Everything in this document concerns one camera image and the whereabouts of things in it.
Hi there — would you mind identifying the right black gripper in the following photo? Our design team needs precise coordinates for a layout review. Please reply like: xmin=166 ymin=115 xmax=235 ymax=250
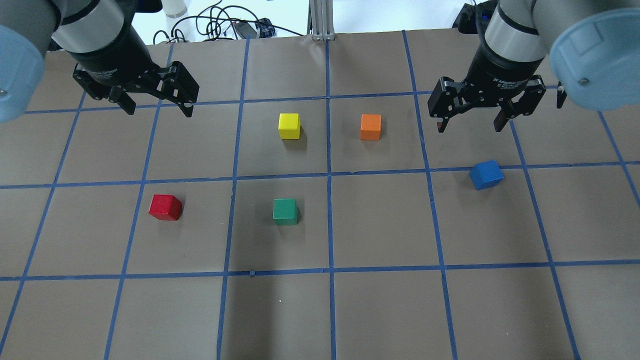
xmin=427 ymin=42 xmax=546 ymax=133

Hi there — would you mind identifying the black cable bundle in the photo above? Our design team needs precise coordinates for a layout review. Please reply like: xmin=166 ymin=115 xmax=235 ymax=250
xmin=152 ymin=4 xmax=306 ymax=46

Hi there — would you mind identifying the green wooden block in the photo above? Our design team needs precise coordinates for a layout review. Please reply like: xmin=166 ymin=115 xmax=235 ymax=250
xmin=272 ymin=198 xmax=298 ymax=226

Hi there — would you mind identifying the aluminium frame post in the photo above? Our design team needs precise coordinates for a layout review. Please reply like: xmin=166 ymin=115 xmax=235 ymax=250
xmin=307 ymin=0 xmax=336 ymax=41

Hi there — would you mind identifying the red wooden block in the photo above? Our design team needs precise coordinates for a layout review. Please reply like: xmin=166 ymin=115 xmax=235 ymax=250
xmin=147 ymin=193 xmax=183 ymax=221

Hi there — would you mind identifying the yellow wooden block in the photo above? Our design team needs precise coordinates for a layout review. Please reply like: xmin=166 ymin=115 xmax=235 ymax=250
xmin=278 ymin=112 xmax=302 ymax=140

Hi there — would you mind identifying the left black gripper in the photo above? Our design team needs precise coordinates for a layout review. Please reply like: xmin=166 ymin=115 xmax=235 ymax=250
xmin=72 ymin=24 xmax=200 ymax=118

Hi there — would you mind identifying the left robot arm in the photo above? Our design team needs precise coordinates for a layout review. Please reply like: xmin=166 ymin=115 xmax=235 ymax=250
xmin=0 ymin=0 xmax=200 ymax=122

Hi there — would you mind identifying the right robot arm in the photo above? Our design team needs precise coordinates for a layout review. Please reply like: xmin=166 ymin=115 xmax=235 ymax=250
xmin=427 ymin=0 xmax=640 ymax=133

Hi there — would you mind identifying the orange wooden block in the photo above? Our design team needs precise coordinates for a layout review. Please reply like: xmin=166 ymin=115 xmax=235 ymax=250
xmin=359 ymin=113 xmax=382 ymax=141

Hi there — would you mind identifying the blue wooden block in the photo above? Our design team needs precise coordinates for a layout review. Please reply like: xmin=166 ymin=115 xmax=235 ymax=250
xmin=469 ymin=160 xmax=505 ymax=191

